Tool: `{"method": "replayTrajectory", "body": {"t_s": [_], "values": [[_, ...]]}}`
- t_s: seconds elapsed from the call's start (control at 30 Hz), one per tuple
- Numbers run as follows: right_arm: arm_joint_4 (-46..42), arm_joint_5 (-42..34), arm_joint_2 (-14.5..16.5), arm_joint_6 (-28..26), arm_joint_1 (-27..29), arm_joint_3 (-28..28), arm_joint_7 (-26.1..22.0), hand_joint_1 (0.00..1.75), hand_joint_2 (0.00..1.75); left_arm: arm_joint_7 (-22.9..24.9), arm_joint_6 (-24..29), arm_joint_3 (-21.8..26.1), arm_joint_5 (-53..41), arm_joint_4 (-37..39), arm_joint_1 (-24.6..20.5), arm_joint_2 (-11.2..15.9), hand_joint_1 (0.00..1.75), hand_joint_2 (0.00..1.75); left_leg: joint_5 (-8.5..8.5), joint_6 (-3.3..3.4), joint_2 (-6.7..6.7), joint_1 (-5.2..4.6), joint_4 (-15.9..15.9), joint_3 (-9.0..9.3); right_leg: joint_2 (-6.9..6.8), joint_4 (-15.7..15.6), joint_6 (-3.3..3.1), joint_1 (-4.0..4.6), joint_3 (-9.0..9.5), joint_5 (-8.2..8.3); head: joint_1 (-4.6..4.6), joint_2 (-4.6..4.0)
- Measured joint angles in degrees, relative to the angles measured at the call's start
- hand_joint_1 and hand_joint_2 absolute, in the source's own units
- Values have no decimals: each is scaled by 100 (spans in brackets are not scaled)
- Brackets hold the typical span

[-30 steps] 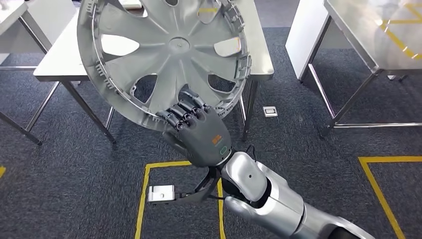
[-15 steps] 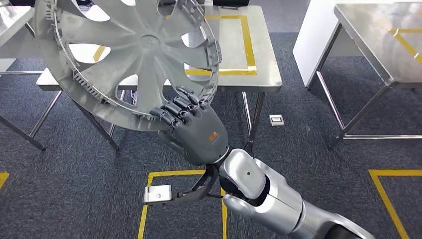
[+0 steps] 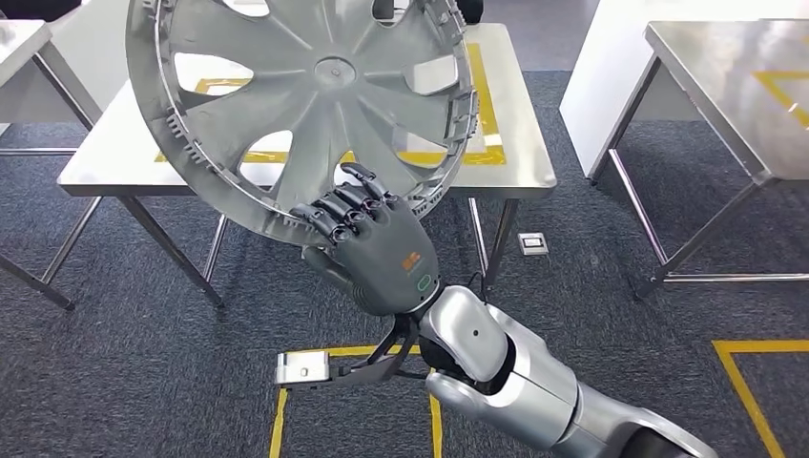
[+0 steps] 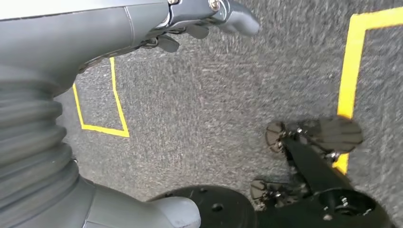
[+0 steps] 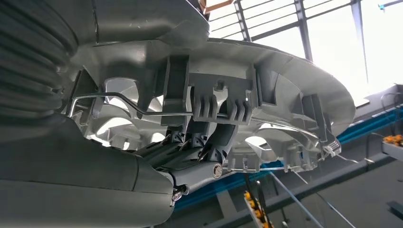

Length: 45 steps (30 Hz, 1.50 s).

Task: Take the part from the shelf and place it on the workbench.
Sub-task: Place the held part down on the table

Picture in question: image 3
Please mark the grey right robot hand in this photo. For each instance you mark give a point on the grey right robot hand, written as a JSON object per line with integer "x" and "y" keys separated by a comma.
{"x": 392, "y": 259}

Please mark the silver wheel hubcap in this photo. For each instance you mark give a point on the silver wheel hubcap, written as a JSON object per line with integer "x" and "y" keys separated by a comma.
{"x": 333, "y": 71}

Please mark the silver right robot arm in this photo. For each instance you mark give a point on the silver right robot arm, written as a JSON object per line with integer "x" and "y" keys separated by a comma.
{"x": 543, "y": 392}

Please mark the steel workbench table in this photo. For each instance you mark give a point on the steel workbench table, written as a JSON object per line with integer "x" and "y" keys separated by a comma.
{"x": 518, "y": 126}
{"x": 19, "y": 44}
{"x": 714, "y": 82}

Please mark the grey floor socket plate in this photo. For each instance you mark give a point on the grey floor socket plate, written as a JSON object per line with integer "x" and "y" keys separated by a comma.
{"x": 533, "y": 244}

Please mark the black chair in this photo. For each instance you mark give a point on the black chair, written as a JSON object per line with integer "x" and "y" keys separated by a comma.
{"x": 471, "y": 9}

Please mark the white partition panel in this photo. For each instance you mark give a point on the white partition panel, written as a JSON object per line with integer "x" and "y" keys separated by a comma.
{"x": 607, "y": 76}

